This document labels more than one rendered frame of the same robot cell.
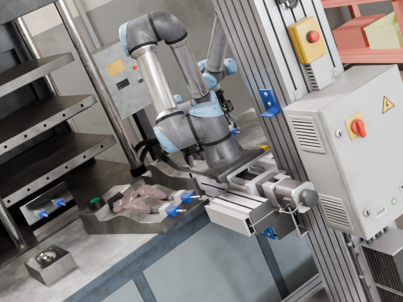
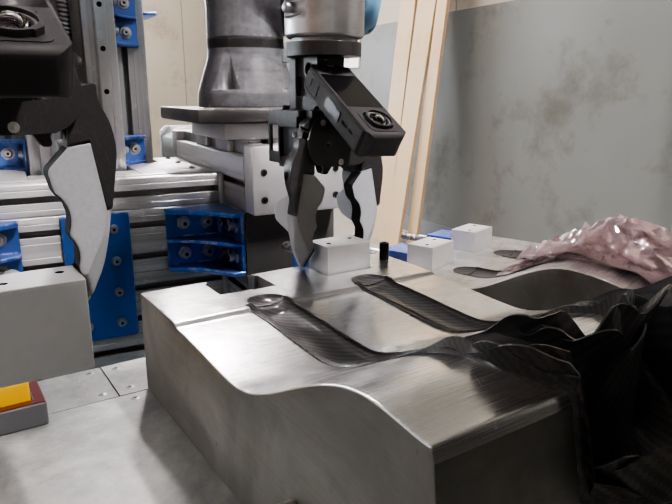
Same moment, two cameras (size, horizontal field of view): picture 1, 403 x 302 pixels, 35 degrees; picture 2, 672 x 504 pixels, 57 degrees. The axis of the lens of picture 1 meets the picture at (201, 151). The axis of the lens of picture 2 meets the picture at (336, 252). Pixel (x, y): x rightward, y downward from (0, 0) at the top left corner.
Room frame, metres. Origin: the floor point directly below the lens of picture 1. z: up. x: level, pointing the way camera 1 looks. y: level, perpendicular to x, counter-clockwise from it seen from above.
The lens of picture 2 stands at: (3.32, -0.01, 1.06)
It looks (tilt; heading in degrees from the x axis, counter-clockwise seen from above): 14 degrees down; 176
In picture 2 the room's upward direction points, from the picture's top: straight up
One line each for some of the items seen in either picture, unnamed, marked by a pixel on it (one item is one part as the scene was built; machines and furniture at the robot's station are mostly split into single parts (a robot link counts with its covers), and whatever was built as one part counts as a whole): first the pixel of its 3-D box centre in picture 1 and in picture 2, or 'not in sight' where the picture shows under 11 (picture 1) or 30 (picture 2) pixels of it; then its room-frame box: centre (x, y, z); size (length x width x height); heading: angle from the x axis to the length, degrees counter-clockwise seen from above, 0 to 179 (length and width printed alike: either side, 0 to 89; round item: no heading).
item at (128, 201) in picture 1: (135, 198); (637, 248); (2.70, 0.36, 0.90); 0.26 x 0.18 x 0.08; 47
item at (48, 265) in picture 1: (50, 264); not in sight; (2.53, 0.79, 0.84); 0.20 x 0.15 x 0.07; 29
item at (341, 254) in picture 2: not in sight; (314, 256); (2.68, 0.02, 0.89); 0.13 x 0.05 x 0.05; 29
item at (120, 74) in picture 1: (159, 158); not in sight; (3.66, 0.25, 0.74); 0.30 x 0.22 x 1.47; 119
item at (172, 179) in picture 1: (186, 165); (450, 389); (2.95, 0.10, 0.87); 0.50 x 0.26 x 0.14; 29
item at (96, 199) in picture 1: (96, 203); not in sight; (2.77, 0.54, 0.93); 0.08 x 0.08 x 0.04
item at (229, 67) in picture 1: (222, 69); not in sight; (2.88, -0.24, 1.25); 0.11 x 0.11 x 0.08; 53
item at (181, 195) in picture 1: (189, 197); (397, 257); (2.56, 0.13, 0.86); 0.13 x 0.05 x 0.05; 47
